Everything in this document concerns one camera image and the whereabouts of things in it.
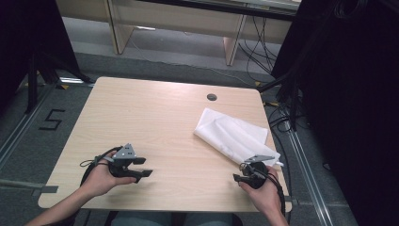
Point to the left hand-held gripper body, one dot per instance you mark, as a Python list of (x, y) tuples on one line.
[(120, 160)]

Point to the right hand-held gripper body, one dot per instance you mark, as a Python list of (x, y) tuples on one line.
[(255, 175)]

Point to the white cloth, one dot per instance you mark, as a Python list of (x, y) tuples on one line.
[(230, 135)]

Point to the person's right hand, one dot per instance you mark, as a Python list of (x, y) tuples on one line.
[(265, 194)]

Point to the person's left hand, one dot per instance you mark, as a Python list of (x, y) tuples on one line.
[(100, 180)]

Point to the person's legs in jeans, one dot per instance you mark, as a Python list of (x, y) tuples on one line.
[(172, 219)]

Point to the black metal stand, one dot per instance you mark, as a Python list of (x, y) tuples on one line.
[(33, 81), (290, 94)]

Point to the grey metal cross bar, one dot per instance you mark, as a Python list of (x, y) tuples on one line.
[(28, 185)]

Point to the black curtain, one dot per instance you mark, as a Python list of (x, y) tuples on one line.
[(351, 94), (28, 37)]

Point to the light wooden background desk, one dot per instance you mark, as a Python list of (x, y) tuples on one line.
[(175, 19)]

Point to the metal floor rail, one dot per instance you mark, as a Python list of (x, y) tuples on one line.
[(22, 125), (309, 175)]

